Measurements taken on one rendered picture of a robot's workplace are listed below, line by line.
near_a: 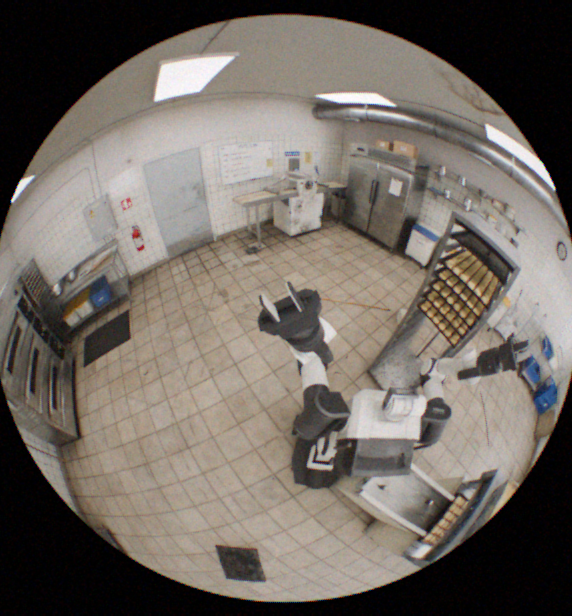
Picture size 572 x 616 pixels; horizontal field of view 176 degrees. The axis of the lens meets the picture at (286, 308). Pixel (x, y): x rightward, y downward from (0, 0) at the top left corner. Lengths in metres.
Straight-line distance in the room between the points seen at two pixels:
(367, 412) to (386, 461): 0.18
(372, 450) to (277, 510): 1.56
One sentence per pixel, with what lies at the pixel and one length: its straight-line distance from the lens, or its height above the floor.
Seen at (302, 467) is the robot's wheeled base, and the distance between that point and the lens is 1.82.
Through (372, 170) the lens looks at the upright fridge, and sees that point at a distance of 4.15.
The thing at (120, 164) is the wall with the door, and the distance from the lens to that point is 3.84.
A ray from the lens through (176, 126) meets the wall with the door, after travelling 3.87.
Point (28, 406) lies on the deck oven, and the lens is 2.97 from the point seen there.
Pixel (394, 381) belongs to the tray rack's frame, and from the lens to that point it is 2.24.
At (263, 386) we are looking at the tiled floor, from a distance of 2.12.
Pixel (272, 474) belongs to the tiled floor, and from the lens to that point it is 2.00.
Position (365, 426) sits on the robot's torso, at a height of 1.41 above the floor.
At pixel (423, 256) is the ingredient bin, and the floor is 0.29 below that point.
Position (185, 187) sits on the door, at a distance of 3.92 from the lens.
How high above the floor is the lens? 1.98
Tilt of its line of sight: 48 degrees down
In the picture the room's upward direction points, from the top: straight up
